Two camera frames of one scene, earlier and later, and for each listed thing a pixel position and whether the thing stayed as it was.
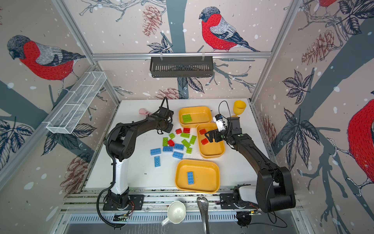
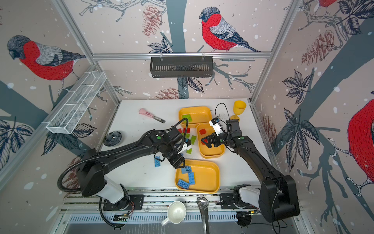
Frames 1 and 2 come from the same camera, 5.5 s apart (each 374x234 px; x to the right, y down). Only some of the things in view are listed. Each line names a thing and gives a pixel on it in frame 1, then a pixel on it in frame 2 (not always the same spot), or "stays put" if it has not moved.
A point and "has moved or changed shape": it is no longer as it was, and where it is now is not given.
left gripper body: [167, 127] to [173, 153]
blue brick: [190, 178] stays put
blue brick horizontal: [156, 151] has moved or changed shape
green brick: [186, 117] stays put
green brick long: [187, 118] stays put
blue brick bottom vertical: [157, 161] stays put
